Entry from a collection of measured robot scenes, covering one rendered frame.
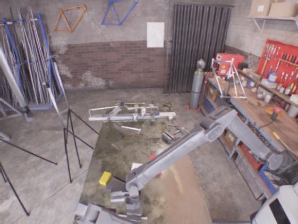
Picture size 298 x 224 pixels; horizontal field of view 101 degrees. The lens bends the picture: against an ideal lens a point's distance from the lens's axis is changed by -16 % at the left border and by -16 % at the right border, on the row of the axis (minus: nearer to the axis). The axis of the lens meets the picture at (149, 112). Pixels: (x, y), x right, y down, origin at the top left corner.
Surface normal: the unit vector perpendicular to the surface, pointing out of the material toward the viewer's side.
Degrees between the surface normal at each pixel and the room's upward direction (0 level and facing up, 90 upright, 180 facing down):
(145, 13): 90
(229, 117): 70
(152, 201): 0
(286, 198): 0
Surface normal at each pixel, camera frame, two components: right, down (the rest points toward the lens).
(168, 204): 0.00, -0.83
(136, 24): 0.06, 0.55
